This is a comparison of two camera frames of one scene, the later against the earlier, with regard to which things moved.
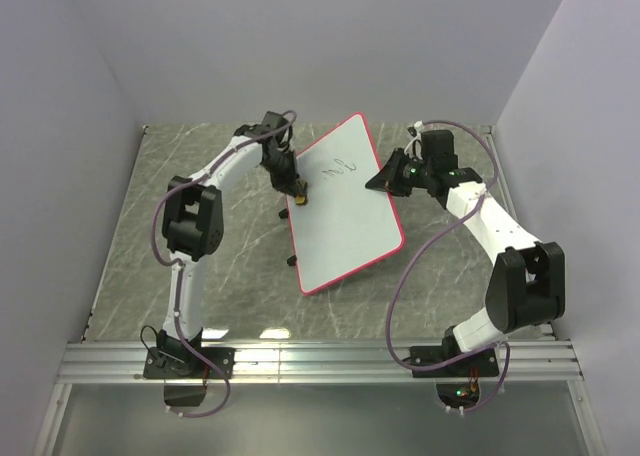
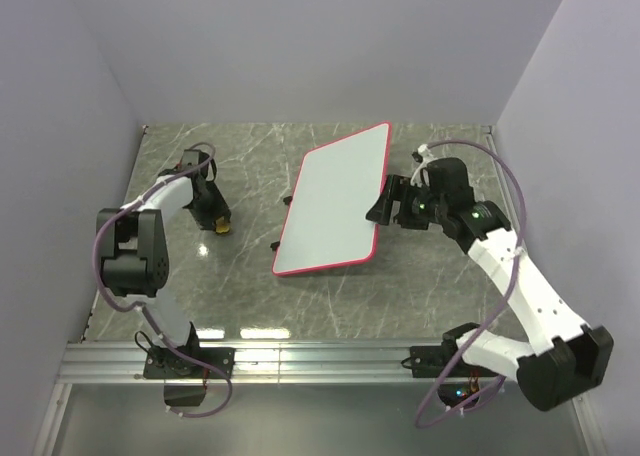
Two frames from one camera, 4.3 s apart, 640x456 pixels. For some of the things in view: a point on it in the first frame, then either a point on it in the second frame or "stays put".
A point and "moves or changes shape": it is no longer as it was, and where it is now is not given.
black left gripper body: (284, 169) -> (201, 207)
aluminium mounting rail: (316, 362) stays put
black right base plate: (480, 364) stays put
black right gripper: (386, 180) -> (397, 188)
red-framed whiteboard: (345, 224) moves or changes shape
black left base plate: (186, 363) stays put
